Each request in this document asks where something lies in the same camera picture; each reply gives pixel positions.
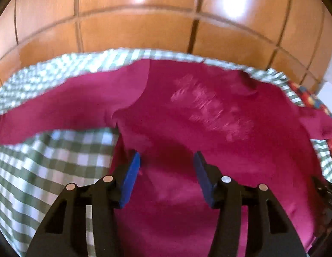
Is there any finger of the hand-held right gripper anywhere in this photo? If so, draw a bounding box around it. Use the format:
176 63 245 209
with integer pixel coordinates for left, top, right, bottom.
311 175 332 221

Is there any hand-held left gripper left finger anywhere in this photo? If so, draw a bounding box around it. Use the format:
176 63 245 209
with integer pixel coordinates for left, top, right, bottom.
25 151 141 257

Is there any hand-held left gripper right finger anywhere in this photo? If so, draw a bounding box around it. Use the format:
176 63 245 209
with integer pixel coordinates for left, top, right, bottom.
193 151 307 257

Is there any magenta red shirt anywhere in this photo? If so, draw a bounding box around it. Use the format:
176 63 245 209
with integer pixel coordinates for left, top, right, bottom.
0 59 332 257

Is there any green white checkered blanket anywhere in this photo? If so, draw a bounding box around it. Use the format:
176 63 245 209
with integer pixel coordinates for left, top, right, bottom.
0 48 332 257

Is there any colourful patterned cloth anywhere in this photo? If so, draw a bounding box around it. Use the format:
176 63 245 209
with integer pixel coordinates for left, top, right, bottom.
288 84 332 172

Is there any wooden panelled wardrobe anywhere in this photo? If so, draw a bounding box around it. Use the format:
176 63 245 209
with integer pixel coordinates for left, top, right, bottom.
0 0 332 99

